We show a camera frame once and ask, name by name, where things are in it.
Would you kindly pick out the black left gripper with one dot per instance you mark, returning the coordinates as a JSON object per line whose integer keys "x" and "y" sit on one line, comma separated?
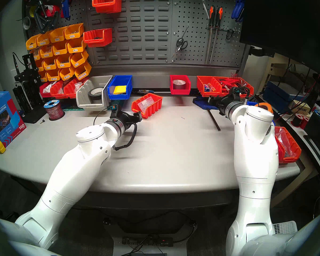
{"x": 128, "y": 120}

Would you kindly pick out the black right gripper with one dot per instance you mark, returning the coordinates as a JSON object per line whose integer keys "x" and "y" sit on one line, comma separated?
{"x": 224, "y": 104}

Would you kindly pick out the clear bag of screws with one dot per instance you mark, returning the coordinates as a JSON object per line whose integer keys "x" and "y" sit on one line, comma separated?
{"x": 145, "y": 103}

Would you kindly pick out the orange-red bin holding screw bag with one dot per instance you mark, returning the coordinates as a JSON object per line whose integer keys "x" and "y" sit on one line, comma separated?
{"x": 154, "y": 108}

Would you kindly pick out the red bin holding tape roll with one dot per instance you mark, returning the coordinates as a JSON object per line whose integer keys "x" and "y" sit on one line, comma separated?
{"x": 180, "y": 91}

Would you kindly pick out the silver tape roll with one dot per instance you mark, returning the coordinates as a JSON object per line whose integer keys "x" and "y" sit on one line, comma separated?
{"x": 179, "y": 86}

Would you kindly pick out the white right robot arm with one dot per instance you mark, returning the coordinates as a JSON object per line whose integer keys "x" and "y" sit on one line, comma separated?
{"x": 256, "y": 151}

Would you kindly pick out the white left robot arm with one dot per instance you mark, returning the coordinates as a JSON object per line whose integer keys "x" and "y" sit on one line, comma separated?
{"x": 69, "y": 172}

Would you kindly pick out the blue bar clamp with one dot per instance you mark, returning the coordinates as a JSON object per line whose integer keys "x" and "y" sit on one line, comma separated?
{"x": 202, "y": 102}

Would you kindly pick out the orange-red bin with red tools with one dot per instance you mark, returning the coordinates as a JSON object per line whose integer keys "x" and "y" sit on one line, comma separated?
{"x": 225, "y": 92}

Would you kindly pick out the small blue white packet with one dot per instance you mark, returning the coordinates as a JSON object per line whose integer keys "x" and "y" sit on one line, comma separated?
{"x": 209, "y": 88}

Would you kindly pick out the black flat metal bar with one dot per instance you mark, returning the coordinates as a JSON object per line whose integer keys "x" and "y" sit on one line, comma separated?
{"x": 214, "y": 120}

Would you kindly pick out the orange-red bin with blue packet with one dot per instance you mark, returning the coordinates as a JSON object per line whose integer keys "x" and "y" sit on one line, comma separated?
{"x": 202, "y": 84}

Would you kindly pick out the large blue plastic bin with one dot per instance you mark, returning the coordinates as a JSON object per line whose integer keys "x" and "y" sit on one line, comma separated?
{"x": 120, "y": 96}

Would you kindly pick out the glue pen blue cap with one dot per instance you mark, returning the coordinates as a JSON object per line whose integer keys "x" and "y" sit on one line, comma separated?
{"x": 145, "y": 91}

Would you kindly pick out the yellow sticky note pad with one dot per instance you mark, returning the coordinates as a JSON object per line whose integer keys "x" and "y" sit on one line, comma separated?
{"x": 120, "y": 90}

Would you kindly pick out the small blue plastic bin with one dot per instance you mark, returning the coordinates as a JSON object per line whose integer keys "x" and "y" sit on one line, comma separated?
{"x": 252, "y": 103}

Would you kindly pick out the black tape roll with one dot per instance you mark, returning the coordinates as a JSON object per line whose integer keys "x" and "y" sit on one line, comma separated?
{"x": 92, "y": 98}

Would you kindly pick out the grey pegboard panel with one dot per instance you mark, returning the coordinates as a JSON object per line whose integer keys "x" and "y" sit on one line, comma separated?
{"x": 80, "y": 10}
{"x": 197, "y": 52}

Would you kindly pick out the orange tape roll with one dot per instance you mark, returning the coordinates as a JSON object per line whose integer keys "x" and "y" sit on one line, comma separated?
{"x": 266, "y": 105}

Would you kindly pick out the grey plastic bin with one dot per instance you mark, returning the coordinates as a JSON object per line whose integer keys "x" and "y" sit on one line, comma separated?
{"x": 82, "y": 98}

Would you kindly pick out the dark blue crate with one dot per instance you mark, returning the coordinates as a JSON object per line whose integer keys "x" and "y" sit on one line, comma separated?
{"x": 277, "y": 95}

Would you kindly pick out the small clear parts bag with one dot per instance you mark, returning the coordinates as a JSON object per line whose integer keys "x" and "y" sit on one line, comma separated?
{"x": 78, "y": 87}

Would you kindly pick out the green cutting mat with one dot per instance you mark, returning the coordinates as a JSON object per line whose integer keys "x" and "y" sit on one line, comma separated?
{"x": 69, "y": 109}

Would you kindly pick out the yellow plastic screw bin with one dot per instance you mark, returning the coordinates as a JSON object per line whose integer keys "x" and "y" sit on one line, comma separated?
{"x": 63, "y": 64}
{"x": 82, "y": 76}
{"x": 43, "y": 79}
{"x": 77, "y": 63}
{"x": 75, "y": 49}
{"x": 66, "y": 77}
{"x": 46, "y": 55}
{"x": 36, "y": 56}
{"x": 53, "y": 78}
{"x": 49, "y": 67}
{"x": 32, "y": 46}
{"x": 59, "y": 52}
{"x": 43, "y": 42}
{"x": 57, "y": 39}
{"x": 40, "y": 68}
{"x": 73, "y": 35}

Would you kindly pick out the black pegboard hook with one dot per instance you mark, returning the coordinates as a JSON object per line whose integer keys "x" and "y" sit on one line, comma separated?
{"x": 229, "y": 34}

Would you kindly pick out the small red parts bin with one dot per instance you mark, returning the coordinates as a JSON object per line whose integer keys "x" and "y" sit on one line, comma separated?
{"x": 44, "y": 94}
{"x": 56, "y": 95}
{"x": 69, "y": 93}

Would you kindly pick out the crumpled clear plastic bag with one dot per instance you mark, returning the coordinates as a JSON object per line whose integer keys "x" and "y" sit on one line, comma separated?
{"x": 284, "y": 140}

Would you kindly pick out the dark red plastic bin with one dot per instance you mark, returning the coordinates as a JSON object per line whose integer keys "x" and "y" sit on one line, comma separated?
{"x": 280, "y": 151}

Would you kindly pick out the brown cardboard box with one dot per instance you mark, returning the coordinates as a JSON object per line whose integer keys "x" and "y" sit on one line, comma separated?
{"x": 301, "y": 108}

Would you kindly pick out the red and black spool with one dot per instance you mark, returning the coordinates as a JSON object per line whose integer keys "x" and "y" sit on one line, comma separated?
{"x": 304, "y": 120}

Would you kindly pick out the white paper packet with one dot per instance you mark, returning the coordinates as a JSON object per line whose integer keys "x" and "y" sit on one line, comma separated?
{"x": 48, "y": 88}

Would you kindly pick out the orange-red bin with plastic bag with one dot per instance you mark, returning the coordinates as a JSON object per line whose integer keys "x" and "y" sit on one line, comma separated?
{"x": 296, "y": 151}

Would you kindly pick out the blue spring clamps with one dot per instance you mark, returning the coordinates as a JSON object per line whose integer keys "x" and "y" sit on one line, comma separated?
{"x": 237, "y": 7}

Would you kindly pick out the black monitor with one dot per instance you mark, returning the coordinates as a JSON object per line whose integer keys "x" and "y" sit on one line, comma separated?
{"x": 282, "y": 20}

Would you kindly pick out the black metal stand device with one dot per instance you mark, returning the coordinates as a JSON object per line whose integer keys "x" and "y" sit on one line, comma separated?
{"x": 29, "y": 76}

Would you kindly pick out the black power strip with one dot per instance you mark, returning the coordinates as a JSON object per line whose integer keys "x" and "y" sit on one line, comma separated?
{"x": 146, "y": 241}

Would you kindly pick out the blue cleaning cloths box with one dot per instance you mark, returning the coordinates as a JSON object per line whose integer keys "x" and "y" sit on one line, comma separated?
{"x": 2, "y": 119}

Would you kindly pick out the black and red clamp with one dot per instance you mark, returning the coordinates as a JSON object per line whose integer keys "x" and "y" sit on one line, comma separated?
{"x": 41, "y": 18}

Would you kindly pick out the white grille device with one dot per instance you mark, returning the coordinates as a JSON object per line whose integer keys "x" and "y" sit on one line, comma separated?
{"x": 285, "y": 227}

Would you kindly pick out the grey hanging tape roll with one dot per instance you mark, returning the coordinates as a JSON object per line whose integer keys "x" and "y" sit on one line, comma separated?
{"x": 23, "y": 23}

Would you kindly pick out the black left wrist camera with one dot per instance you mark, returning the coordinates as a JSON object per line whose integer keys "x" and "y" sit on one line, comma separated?
{"x": 114, "y": 112}

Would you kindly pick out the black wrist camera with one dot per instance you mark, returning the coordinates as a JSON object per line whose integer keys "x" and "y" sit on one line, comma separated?
{"x": 236, "y": 91}
{"x": 114, "y": 112}

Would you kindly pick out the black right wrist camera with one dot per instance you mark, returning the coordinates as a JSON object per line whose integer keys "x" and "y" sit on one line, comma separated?
{"x": 236, "y": 91}

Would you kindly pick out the beige wooden shelf frame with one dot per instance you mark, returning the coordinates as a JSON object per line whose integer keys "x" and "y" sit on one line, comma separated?
{"x": 274, "y": 68}

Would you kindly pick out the grey louvred wall panel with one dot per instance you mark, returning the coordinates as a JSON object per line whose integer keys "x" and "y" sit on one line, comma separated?
{"x": 146, "y": 31}

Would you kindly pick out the empty orange-red wall bin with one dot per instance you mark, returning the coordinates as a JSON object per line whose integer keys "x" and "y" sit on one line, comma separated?
{"x": 97, "y": 40}
{"x": 108, "y": 6}

